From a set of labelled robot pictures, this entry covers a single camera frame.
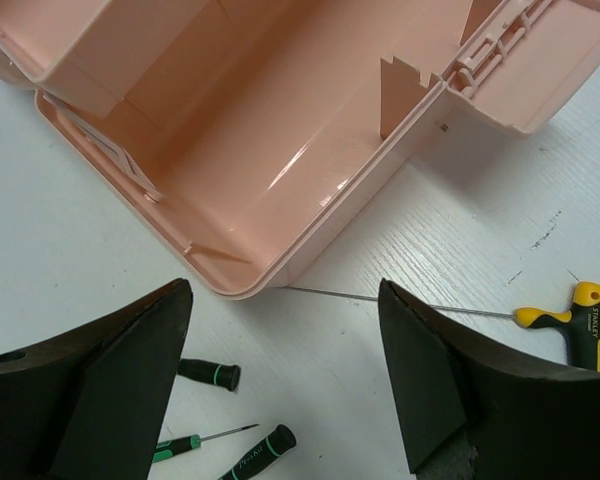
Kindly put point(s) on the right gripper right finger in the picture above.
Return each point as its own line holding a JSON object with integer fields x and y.
{"x": 466, "y": 421}

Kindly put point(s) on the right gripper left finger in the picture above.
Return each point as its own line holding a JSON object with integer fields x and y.
{"x": 90, "y": 403}

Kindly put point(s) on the pink plastic toolbox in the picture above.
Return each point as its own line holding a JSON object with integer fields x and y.
{"x": 247, "y": 134}

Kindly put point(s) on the black green precision screwdriver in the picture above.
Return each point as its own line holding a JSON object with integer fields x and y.
{"x": 210, "y": 373}

